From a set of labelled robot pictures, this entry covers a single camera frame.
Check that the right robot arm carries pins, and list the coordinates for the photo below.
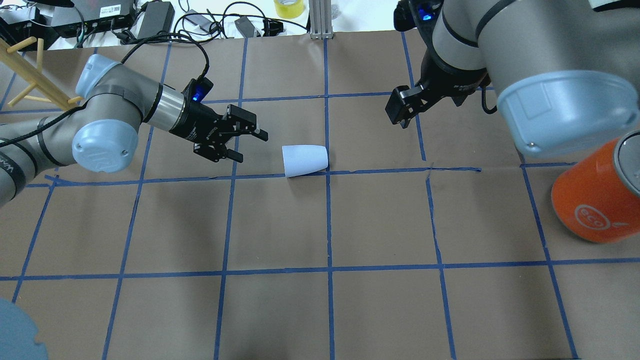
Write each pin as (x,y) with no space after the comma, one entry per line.
(565,72)

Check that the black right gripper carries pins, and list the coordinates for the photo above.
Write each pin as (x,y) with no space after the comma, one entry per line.
(446,85)

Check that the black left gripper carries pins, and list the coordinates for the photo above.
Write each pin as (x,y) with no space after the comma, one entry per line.
(191,124)

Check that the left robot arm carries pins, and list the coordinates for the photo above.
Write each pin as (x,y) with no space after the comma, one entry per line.
(101,135)

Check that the wooden mug tree stand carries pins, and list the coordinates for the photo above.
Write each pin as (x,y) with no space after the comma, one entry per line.
(39,87)

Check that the yellow tape roll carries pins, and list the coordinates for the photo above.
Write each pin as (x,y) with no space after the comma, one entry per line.
(289,9)

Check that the light blue plastic cup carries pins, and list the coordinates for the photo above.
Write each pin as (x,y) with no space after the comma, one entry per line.
(299,160)

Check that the black power brick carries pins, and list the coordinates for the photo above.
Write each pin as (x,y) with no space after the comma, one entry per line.
(157,18)

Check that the aluminium frame post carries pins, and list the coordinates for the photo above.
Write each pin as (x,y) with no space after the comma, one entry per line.
(320,19)

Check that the orange can with grey lid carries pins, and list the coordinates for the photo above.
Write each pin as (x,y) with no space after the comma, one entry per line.
(598,198)

